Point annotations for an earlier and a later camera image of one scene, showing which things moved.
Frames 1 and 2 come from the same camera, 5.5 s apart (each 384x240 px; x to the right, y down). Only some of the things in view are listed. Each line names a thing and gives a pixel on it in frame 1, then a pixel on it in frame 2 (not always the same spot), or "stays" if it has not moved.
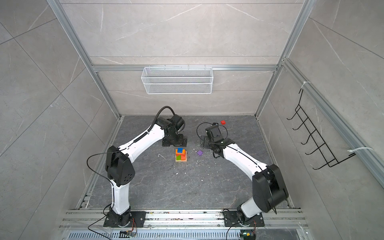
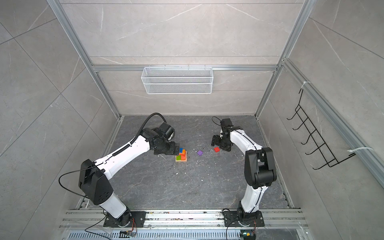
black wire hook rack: x=331 y=160 stays
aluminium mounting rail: x=187 y=220 stays
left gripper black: x=181 y=142 -> x=173 y=150
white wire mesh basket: x=177 y=80 stays
